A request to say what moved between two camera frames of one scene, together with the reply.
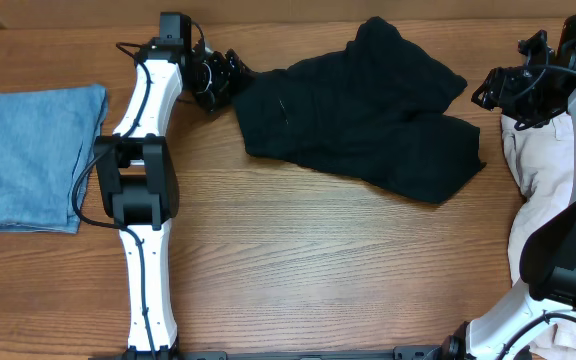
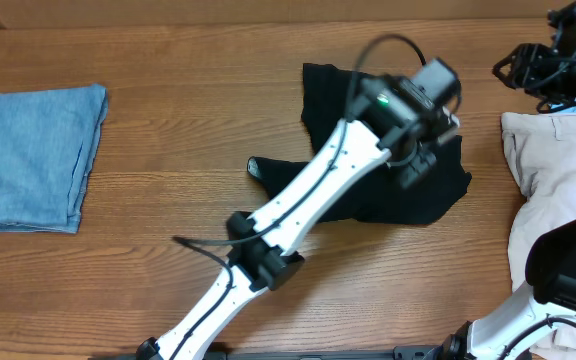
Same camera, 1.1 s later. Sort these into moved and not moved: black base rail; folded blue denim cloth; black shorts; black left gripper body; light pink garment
Moved: black left gripper body; black shorts
Not moved: folded blue denim cloth; black base rail; light pink garment
